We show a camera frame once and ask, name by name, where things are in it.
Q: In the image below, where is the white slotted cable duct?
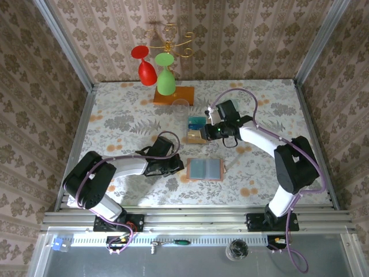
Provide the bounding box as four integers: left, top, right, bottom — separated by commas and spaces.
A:
70, 236, 270, 248

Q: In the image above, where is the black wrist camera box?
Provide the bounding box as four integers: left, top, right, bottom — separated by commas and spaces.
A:
205, 99, 242, 125
149, 136, 176, 158

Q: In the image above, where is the gold wire glass rack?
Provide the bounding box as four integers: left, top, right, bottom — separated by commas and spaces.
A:
144, 23, 194, 58

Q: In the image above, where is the blue plastic connector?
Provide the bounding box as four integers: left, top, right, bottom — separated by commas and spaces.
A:
52, 238, 71, 252

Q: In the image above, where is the grey metal shelf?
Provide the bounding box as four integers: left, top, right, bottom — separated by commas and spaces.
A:
27, 227, 369, 277

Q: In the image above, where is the black wiring connector board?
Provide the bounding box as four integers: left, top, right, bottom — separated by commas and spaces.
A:
266, 235, 289, 251
106, 235, 132, 251

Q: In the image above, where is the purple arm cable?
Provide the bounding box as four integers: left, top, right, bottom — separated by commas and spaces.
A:
76, 131, 181, 256
210, 88, 326, 274

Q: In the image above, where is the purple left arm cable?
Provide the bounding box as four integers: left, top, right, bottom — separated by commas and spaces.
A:
76, 131, 181, 256

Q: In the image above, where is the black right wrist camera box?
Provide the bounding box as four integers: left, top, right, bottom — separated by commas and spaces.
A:
205, 99, 242, 125

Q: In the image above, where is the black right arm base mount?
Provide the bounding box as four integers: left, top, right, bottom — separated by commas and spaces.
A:
246, 212, 300, 233

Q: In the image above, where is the aluminium side rail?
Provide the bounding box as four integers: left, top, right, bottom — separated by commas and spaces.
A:
292, 80, 340, 211
54, 83, 97, 213

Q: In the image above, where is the red wine glass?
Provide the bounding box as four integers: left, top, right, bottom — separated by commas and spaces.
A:
130, 45, 158, 87

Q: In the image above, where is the aluminium front rail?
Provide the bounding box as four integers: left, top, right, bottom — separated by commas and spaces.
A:
40, 212, 356, 234

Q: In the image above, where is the small wooden card box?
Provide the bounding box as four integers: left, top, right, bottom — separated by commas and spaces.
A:
184, 114, 209, 145

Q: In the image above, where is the gold credit card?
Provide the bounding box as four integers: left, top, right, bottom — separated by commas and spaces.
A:
186, 129, 207, 144

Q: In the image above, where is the clear round glass jar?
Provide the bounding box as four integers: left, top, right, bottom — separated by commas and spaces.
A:
225, 239, 249, 262

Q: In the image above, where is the aluminium frame post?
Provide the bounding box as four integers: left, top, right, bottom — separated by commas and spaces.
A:
293, 0, 351, 87
32, 0, 95, 91

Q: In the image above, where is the clear plastic cup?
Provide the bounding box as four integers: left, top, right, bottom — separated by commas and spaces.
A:
172, 99, 191, 122

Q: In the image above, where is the green handled ratchet tool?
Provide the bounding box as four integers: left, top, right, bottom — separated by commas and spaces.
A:
149, 239, 191, 254

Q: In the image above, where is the green wine glass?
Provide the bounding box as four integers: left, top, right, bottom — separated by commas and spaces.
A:
154, 53, 176, 96

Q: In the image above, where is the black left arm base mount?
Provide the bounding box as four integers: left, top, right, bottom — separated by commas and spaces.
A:
93, 213, 145, 233

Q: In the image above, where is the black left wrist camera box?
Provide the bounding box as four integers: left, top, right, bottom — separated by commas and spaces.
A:
149, 136, 176, 158

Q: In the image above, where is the floral patterned tablecloth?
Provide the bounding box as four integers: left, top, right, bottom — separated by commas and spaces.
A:
67, 79, 332, 207

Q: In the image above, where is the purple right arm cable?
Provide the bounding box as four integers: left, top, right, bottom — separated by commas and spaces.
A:
210, 88, 326, 274

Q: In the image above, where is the orange wooden rack base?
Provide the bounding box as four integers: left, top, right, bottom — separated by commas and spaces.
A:
152, 85, 195, 107

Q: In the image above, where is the orange framed card tray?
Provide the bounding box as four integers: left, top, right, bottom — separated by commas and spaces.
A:
186, 157, 240, 182

